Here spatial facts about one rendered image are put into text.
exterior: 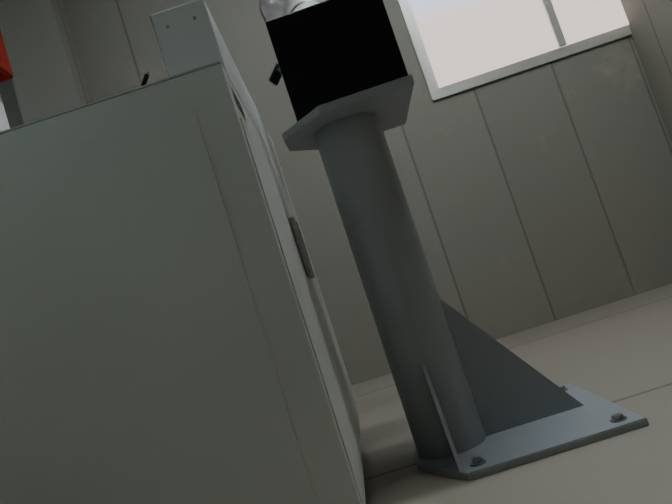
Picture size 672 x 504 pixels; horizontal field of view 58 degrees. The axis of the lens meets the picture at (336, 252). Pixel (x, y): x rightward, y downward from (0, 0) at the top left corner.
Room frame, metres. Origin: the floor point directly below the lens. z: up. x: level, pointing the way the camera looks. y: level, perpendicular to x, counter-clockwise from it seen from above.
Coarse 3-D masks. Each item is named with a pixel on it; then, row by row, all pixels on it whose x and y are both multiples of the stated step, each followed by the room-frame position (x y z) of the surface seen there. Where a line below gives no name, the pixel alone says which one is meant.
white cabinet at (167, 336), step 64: (64, 128) 0.91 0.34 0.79; (128, 128) 0.91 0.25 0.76; (192, 128) 0.91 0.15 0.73; (0, 192) 0.91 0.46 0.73; (64, 192) 0.91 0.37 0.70; (128, 192) 0.91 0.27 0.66; (192, 192) 0.91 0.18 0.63; (256, 192) 0.91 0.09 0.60; (0, 256) 0.91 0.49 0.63; (64, 256) 0.91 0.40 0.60; (128, 256) 0.91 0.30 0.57; (192, 256) 0.91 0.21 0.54; (256, 256) 0.91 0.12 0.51; (0, 320) 0.91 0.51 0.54; (64, 320) 0.91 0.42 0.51; (128, 320) 0.91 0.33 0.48; (192, 320) 0.91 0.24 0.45; (256, 320) 0.91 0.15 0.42; (320, 320) 1.33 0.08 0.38; (0, 384) 0.91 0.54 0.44; (64, 384) 0.91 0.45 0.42; (128, 384) 0.91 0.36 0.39; (192, 384) 0.91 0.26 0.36; (256, 384) 0.91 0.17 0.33; (320, 384) 0.91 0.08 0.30; (0, 448) 0.91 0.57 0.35; (64, 448) 0.91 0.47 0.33; (128, 448) 0.91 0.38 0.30; (192, 448) 0.91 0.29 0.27; (256, 448) 0.91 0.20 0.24; (320, 448) 0.91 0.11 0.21
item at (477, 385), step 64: (320, 128) 1.37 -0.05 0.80; (384, 128) 1.56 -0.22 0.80; (384, 192) 1.35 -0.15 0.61; (384, 256) 1.35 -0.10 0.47; (384, 320) 1.37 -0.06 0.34; (448, 320) 1.41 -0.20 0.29; (448, 384) 1.35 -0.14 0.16; (512, 384) 1.41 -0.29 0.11; (448, 448) 1.35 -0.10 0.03; (512, 448) 1.27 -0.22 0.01
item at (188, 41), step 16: (160, 16) 0.97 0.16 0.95; (176, 16) 0.97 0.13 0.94; (192, 16) 0.97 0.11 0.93; (208, 16) 0.97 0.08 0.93; (160, 32) 0.97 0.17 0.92; (176, 32) 0.97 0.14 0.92; (192, 32) 0.97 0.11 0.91; (208, 32) 0.97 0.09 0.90; (176, 48) 0.97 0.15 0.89; (192, 48) 0.97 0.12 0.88; (208, 48) 0.97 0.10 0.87; (224, 48) 1.09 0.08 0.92; (176, 64) 0.97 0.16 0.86; (192, 64) 0.97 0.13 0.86; (224, 64) 0.98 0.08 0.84; (240, 80) 1.26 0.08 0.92; (240, 96) 1.11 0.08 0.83; (256, 112) 1.49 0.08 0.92
